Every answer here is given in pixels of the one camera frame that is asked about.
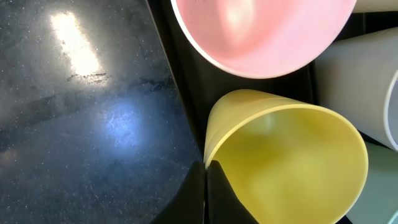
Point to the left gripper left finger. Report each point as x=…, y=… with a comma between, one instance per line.
x=192, y=199

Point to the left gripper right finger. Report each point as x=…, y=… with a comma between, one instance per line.
x=220, y=202

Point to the yellow cup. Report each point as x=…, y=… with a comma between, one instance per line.
x=295, y=171

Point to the black tray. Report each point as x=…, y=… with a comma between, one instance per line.
x=192, y=93

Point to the green cup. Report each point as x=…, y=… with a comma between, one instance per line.
x=379, y=186

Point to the pink cup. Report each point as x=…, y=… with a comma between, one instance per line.
x=264, y=37

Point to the grey cup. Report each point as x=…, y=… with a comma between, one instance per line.
x=351, y=87

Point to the white cup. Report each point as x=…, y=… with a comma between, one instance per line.
x=376, y=5

